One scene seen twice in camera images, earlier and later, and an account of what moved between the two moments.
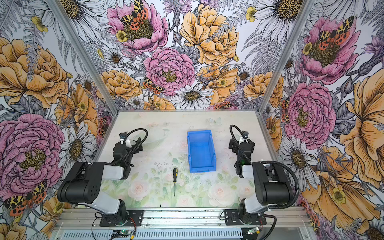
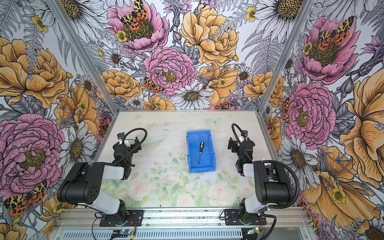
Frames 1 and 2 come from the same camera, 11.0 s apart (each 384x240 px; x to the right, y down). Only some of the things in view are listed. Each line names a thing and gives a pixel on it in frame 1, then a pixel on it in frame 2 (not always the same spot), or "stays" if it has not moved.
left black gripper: [137, 150] stays
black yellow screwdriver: [175, 174] → [202, 146]
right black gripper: [235, 144] stays
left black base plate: [134, 218] stays
